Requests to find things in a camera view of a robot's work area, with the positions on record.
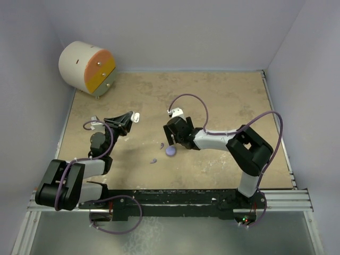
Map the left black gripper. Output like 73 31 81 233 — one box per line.
101 112 133 156

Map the purple earbud charging case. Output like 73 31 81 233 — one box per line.
165 146 176 157

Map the white earbud charging case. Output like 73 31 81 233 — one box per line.
131 112 140 123

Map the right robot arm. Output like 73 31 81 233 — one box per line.
163 117 274 208

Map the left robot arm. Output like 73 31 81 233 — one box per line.
35 111 140 211

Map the round drawer cabinet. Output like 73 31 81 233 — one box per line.
58 41 117 98

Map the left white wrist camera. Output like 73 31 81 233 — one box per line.
89 116 105 132

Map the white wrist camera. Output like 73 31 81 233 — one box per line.
89 116 105 132
167 107 185 120

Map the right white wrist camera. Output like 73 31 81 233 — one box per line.
167 107 185 120

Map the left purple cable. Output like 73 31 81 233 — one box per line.
54 119 144 235

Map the purple cable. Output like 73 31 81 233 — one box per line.
54 119 144 235
168 93 284 229

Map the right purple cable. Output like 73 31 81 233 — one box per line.
168 93 284 229

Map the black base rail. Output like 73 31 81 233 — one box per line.
79 188 267 223

